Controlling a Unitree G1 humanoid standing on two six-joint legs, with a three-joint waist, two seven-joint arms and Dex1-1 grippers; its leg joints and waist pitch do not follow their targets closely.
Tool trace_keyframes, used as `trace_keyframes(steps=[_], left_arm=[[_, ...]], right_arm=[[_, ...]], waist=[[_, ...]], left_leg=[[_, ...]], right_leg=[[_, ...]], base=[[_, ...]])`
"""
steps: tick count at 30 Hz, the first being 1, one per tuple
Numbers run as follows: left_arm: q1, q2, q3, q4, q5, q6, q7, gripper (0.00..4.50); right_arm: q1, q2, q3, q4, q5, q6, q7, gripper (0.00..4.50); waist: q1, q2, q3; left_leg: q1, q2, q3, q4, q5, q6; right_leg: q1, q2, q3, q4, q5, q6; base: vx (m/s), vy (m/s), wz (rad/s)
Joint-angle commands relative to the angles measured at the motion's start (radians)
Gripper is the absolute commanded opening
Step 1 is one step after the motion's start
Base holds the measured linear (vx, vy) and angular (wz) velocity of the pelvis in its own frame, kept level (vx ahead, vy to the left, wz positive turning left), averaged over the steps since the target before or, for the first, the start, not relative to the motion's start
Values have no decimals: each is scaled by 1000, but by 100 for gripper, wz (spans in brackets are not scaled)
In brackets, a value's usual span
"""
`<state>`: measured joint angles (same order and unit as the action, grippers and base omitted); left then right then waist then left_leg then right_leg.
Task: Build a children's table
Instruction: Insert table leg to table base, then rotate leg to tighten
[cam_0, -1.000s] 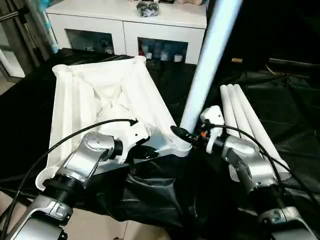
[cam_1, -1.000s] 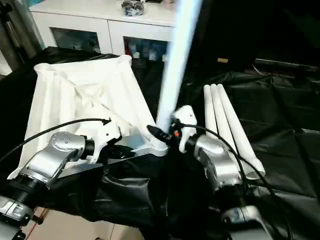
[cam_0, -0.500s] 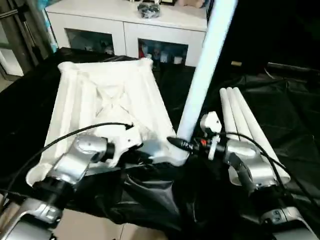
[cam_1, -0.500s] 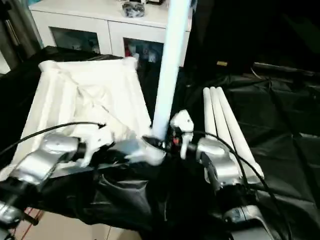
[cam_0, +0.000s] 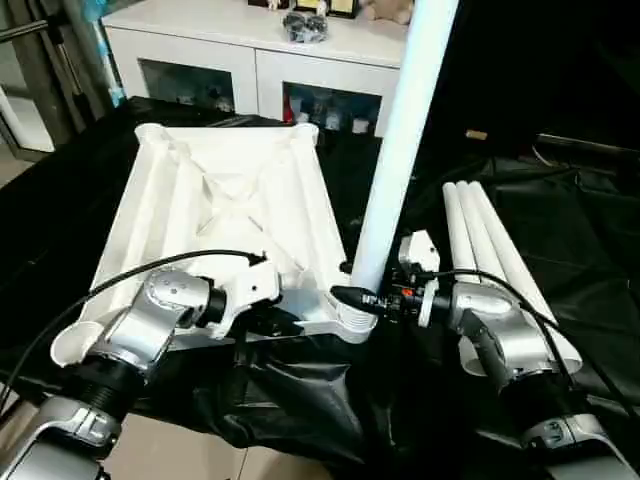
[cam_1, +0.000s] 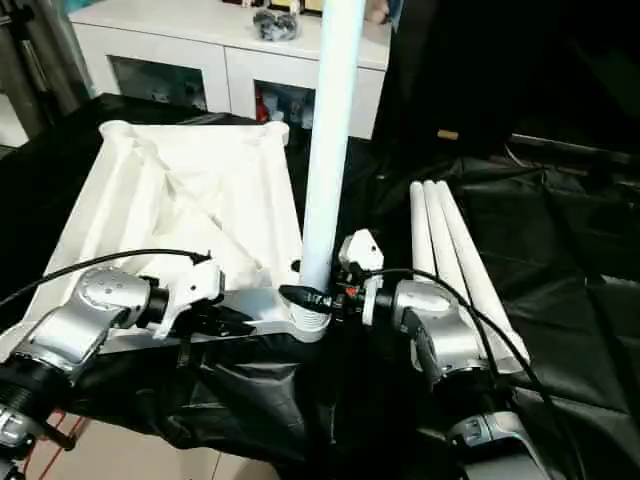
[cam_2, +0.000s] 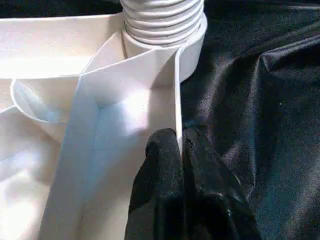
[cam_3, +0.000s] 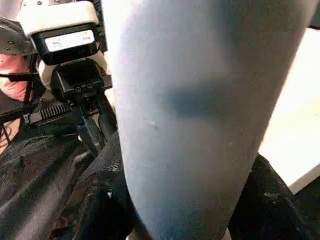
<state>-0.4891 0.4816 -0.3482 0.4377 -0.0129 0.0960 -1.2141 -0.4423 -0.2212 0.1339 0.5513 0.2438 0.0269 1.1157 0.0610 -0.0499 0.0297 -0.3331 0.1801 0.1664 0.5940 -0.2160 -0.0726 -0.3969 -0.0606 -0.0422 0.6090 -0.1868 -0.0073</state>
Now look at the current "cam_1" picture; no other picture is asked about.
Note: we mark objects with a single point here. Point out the grey metal rack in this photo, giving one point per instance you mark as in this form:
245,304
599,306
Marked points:
40,60

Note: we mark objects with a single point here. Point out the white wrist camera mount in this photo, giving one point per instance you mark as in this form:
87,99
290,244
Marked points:
195,285
362,250

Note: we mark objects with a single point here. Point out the black metal stand frame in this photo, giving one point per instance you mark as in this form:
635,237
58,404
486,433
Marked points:
60,434

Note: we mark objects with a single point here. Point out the black work mat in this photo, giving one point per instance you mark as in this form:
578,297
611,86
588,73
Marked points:
550,250

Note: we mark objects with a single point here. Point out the white plastic table top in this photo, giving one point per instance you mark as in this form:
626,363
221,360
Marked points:
175,175

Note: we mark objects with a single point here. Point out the small tan label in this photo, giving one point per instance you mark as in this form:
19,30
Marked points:
447,134

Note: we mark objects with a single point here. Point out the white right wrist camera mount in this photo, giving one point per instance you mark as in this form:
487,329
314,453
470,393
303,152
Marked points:
362,250

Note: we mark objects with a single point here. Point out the white glass-door sideboard cabinet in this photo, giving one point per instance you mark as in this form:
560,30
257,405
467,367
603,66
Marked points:
225,65

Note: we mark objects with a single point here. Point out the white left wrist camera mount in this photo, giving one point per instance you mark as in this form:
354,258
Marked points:
195,285

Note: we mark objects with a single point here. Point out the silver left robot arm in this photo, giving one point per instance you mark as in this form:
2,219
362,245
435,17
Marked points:
85,320

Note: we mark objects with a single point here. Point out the grey crumpled bag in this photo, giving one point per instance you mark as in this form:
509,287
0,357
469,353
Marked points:
277,25

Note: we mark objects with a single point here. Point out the black backdrop cloth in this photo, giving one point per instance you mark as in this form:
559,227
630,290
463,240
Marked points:
500,65

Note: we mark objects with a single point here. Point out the white plastic table leg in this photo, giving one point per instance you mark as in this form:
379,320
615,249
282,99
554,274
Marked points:
461,225
426,225
442,225
330,150

